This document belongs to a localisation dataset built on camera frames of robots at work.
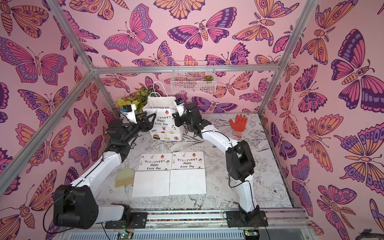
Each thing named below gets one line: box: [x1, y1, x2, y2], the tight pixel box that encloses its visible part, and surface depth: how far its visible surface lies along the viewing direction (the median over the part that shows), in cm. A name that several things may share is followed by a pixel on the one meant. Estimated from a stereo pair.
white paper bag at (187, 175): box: [169, 140, 207, 195], surface depth 93 cm
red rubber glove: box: [229, 114, 248, 138], surface depth 115 cm
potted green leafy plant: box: [116, 86, 158, 113], surface depth 105 cm
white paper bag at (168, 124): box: [142, 81, 184, 141], surface depth 93 cm
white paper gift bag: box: [131, 141, 173, 198], surface depth 94 cm
